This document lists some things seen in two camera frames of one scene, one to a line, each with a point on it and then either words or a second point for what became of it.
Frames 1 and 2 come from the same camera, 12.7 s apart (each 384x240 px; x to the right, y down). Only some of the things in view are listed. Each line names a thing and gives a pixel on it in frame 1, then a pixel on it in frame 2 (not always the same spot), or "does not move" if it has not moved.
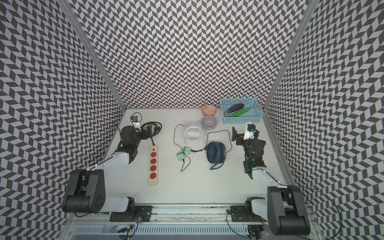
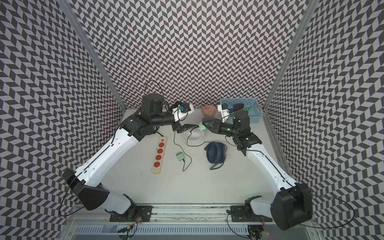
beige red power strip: (153, 166) -> (159, 158)
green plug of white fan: (180, 156) does not move
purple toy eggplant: (234, 107) does not move
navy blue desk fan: (216, 153) does not move
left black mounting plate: (142, 212) does not move
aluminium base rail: (177, 222) does not move
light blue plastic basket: (254, 114) does not move
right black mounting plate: (238, 214) does not move
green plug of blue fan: (187, 150) -> (201, 126)
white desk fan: (193, 131) does not move
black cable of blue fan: (207, 140) -> (196, 145)
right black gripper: (240, 136) -> (216, 123)
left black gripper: (145, 136) -> (176, 126)
